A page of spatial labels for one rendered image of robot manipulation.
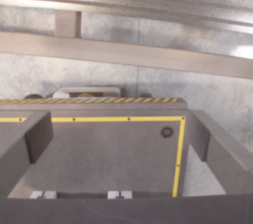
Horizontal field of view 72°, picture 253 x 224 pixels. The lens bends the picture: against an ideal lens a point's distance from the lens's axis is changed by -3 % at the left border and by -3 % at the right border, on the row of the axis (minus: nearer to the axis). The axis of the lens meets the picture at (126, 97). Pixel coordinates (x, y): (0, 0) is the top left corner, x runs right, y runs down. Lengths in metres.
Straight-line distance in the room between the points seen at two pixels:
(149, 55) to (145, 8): 0.14
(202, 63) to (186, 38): 0.31
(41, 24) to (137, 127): 0.59
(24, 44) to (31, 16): 0.34
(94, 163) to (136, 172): 0.14
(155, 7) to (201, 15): 0.10
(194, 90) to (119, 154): 0.49
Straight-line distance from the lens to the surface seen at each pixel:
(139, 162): 0.61
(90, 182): 0.67
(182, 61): 0.53
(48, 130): 0.17
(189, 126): 0.16
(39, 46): 0.55
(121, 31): 0.80
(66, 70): 0.85
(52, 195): 0.71
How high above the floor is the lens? 0.80
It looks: 73 degrees down
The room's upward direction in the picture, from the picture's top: 176 degrees clockwise
